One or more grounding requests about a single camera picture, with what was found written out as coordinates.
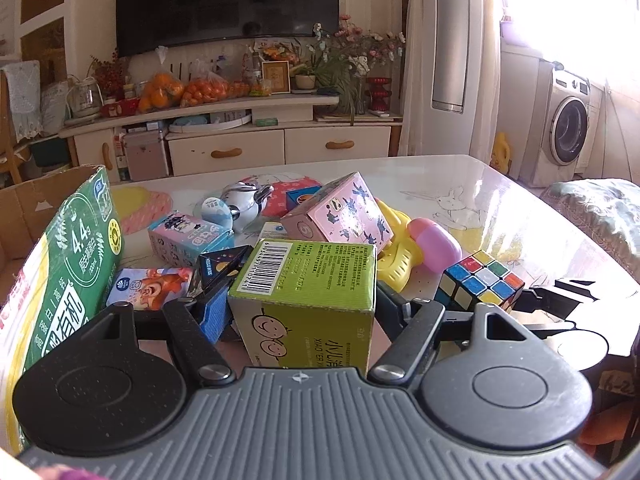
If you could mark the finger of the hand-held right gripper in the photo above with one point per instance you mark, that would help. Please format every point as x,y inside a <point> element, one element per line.
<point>547,329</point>
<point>600,294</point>

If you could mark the blue white egg toy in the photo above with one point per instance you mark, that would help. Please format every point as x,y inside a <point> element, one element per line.
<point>212,210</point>

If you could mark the white small box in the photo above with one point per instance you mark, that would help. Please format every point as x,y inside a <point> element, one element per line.
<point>272,230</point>

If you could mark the person's left forearm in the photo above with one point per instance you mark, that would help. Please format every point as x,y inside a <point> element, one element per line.
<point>70,474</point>

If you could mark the pink box with dark figures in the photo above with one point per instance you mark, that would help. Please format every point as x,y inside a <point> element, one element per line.
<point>340,210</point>

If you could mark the blue box with orange print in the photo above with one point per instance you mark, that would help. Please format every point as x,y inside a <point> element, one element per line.
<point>302,199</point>

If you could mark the pink box in cabinet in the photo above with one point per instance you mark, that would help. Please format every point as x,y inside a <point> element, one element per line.
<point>145,155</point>

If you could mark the silver white toy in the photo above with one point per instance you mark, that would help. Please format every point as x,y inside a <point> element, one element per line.
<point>245,205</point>

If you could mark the bag of large oranges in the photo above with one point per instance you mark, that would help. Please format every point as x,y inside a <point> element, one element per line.
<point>160,90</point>

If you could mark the white wall shelf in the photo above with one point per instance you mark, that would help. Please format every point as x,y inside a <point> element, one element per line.
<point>44,20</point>

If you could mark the silver washing machine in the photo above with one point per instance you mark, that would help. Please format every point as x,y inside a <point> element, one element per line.
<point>565,125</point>

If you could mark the red flat box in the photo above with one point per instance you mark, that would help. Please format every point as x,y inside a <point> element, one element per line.
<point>120,108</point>

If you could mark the white television cabinet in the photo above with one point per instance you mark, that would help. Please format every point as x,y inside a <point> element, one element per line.
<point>250,152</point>

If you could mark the white lace cloth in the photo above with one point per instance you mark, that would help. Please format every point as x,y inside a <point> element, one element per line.
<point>22,100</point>

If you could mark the red patterned pouch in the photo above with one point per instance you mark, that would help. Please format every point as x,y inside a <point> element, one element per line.
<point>277,200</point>

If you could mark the black television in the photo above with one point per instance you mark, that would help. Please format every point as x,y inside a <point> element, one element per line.
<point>225,5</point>

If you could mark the white standing air conditioner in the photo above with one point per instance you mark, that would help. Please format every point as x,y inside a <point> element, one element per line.
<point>457,35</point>

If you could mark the small green box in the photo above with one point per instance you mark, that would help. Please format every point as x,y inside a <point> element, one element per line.
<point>265,121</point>

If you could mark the yellow plastic toy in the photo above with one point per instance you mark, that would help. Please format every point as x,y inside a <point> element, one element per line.
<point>395,265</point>

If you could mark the floral cushion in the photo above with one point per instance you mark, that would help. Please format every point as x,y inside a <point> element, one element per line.
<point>595,215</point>

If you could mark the red candle holder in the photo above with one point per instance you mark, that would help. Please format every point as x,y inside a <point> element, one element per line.
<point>379,92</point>

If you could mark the green medicine box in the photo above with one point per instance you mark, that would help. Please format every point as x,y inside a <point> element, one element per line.
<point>300,280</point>

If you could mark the red berry branches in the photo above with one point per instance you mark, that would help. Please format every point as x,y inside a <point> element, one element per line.
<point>110,72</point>

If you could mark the bear print tissue pack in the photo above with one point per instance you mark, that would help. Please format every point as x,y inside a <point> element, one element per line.
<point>150,287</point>

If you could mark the glass jar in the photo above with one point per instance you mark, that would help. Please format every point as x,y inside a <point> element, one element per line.
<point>85,100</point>

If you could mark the green printed cardboard box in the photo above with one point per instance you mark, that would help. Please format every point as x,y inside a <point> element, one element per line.
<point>75,240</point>

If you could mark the light blue pink box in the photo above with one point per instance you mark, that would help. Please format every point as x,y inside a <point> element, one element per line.
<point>185,235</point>

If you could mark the pink and yellow toy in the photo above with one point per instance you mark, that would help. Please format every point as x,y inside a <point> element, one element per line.
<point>435,245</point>

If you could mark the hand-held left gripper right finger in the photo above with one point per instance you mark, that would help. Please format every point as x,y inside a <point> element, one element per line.
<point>420,327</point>

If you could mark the wooden picture frame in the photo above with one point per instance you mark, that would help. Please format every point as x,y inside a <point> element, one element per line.
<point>276,77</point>

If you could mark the pink flower bouquet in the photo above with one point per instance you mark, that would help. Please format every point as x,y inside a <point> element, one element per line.
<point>360,50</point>

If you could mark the round white tray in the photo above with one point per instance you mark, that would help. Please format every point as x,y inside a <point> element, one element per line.
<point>210,122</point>

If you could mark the multicoloured puzzle cube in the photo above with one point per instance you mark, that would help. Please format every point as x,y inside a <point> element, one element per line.
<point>475,280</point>

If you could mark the cream curtain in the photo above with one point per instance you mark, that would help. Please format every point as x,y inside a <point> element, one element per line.
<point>417,60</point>

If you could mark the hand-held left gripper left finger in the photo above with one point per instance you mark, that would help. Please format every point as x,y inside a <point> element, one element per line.
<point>215,315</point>

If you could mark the wall poster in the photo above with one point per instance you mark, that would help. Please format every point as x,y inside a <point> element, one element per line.
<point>7,10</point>

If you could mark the white plant pot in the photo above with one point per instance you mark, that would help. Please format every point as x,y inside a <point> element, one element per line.
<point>305,82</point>

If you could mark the black printed small box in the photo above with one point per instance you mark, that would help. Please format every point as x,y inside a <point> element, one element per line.
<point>217,265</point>

